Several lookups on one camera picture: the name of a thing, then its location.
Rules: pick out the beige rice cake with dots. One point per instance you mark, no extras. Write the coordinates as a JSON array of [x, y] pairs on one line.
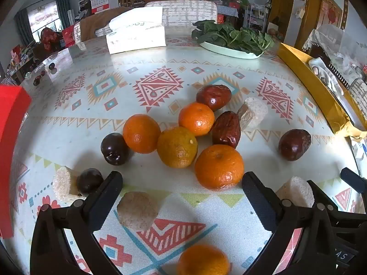
[[295, 193], [137, 210], [253, 116], [64, 183]]

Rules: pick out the dark purple plum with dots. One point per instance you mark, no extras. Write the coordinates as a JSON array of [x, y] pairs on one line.
[[51, 66], [36, 80], [89, 181], [114, 149]]

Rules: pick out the white patterned chair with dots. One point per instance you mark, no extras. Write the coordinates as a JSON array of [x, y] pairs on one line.
[[189, 13], [76, 33]]

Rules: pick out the red cardboard tray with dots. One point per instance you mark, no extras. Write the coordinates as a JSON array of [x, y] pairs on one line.
[[11, 149]]

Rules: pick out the red gift box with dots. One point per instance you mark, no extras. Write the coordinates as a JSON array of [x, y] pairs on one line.
[[68, 35]]

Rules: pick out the plate of green leaves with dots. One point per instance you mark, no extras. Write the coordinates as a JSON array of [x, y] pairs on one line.
[[232, 35]]

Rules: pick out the yellow-green mandarin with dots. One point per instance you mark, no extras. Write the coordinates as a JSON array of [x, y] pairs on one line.
[[177, 147]]

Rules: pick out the orange mandarin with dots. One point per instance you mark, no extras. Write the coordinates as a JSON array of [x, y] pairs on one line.
[[219, 166], [196, 119], [203, 259], [142, 133]]

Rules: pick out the white tissue box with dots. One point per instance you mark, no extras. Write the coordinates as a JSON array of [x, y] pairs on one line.
[[136, 31]]

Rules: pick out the blue checked tablecloth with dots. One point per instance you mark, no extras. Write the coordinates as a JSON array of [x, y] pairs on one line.
[[228, 11]]

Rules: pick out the metal rack shelf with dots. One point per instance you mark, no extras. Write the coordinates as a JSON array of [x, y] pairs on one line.
[[255, 17]]

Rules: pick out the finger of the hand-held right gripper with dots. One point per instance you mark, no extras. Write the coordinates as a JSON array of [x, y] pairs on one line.
[[354, 181]]

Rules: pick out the yellow cardboard box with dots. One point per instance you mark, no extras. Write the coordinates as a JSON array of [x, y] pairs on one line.
[[312, 91]]

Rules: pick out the brown cloth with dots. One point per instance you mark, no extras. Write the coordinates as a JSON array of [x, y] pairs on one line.
[[94, 23]]

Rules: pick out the white oval plate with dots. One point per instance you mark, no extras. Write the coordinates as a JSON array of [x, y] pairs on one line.
[[223, 51]]

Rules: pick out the red patterned garment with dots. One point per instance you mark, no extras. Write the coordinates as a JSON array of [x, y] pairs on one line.
[[48, 38]]

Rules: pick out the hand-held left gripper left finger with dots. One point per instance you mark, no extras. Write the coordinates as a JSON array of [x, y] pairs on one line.
[[107, 194]]

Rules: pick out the table with lace cloth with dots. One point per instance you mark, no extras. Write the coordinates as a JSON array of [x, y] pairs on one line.
[[335, 40]]

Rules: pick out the grey curtain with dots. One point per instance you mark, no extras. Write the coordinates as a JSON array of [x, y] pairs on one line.
[[23, 25], [61, 5]]

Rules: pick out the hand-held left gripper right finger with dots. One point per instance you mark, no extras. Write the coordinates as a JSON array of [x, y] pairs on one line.
[[258, 203]]

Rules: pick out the wooden door red decoration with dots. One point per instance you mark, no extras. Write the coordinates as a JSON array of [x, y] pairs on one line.
[[329, 11]]

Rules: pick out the white cloth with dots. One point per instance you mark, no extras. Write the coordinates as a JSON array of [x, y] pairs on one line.
[[325, 73]]

